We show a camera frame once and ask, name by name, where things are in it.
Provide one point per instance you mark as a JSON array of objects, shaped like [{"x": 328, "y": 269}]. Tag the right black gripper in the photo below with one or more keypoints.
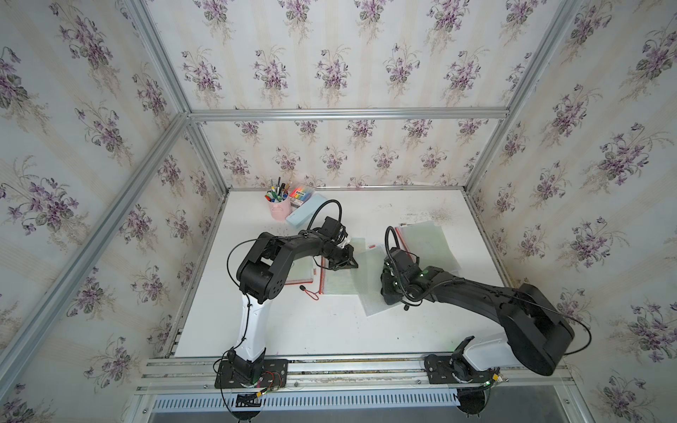
[{"x": 384, "y": 284}]

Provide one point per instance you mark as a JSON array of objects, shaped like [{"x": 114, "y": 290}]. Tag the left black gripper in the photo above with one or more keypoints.
[{"x": 344, "y": 263}]

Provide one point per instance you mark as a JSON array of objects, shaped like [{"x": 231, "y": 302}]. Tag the mesh document bag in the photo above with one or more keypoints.
[
  {"x": 343, "y": 282},
  {"x": 367, "y": 280},
  {"x": 301, "y": 275},
  {"x": 427, "y": 241}
]

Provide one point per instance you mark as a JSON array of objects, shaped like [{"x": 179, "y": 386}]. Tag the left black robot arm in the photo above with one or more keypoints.
[{"x": 263, "y": 274}]

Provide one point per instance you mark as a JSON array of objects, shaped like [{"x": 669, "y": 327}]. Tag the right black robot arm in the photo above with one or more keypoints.
[{"x": 535, "y": 335}]

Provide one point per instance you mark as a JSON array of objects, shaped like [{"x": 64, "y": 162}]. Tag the light blue pencil case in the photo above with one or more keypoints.
[{"x": 304, "y": 213}]

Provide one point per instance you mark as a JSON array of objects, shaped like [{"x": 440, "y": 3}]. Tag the colourful marker box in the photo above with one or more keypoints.
[{"x": 300, "y": 195}]

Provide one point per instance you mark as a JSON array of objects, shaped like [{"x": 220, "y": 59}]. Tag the pink pen cup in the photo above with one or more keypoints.
[{"x": 281, "y": 210}]

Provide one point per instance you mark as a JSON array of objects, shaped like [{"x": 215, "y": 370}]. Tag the white ventilation grille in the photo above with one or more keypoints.
[{"x": 307, "y": 401}]

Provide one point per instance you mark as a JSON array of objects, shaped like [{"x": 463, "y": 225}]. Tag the aluminium mounting rail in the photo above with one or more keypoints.
[{"x": 358, "y": 372}]

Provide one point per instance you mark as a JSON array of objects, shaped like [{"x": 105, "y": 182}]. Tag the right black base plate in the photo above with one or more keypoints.
[{"x": 449, "y": 369}]

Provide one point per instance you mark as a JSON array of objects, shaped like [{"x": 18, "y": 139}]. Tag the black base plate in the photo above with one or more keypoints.
[
  {"x": 449, "y": 369},
  {"x": 267, "y": 373}
]

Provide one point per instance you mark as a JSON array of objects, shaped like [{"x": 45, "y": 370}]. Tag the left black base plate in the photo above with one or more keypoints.
[{"x": 267, "y": 373}]

